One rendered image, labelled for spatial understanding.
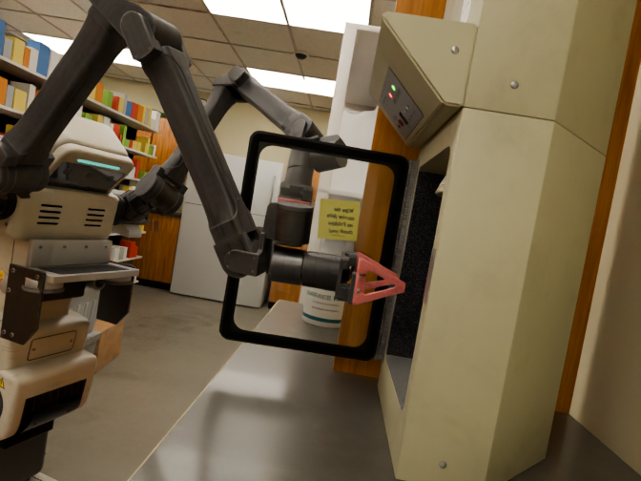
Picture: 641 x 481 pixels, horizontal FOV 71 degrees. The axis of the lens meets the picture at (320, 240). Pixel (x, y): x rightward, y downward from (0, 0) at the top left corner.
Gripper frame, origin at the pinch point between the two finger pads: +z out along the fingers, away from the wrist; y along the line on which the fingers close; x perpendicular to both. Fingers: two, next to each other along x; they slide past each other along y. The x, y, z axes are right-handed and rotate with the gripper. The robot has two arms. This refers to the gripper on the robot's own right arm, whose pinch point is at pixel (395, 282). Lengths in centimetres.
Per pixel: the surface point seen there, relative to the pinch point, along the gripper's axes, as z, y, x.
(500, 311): 11.3, -14.9, -0.2
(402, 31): -5.8, -14.9, -32.1
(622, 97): 41, 22, -40
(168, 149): -252, 506, -64
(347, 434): -4.2, -5.5, 22.8
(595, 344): 45, 24, 9
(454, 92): 1.5, -14.9, -25.7
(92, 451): -110, 127, 115
